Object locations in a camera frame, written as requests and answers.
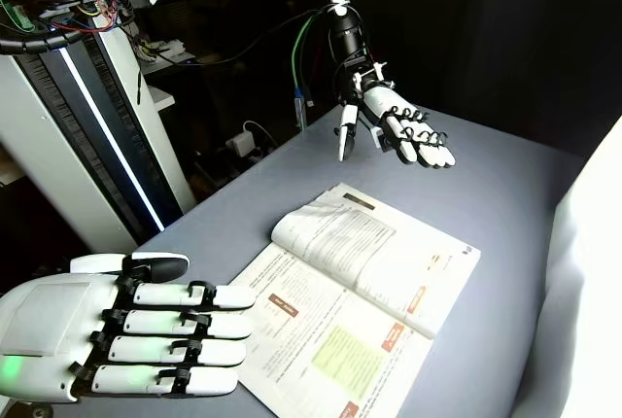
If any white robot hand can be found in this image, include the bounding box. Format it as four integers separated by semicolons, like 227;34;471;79
336;85;457;169
0;251;258;404

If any illustrated textbook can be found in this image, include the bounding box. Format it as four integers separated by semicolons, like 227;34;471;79
227;182;482;418

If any grey plug with blue end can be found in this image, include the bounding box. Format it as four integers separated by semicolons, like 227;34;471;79
294;87;310;130

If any grey table cloth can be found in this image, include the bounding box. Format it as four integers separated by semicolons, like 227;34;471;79
51;105;592;418

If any white power adapter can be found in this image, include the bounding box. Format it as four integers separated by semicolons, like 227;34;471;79
231;131;259;157

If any white robot body column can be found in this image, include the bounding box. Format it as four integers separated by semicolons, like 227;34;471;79
0;23;198;257

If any white backdrop sheet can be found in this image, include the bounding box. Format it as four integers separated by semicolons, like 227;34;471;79
509;116;622;418

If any green cable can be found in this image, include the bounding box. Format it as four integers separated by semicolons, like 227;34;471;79
290;14;318;98

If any black cable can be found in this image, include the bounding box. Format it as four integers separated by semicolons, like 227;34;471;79
187;8;336;67

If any black corrugated cable conduit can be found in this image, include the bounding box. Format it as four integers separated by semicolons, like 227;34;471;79
0;0;137;55

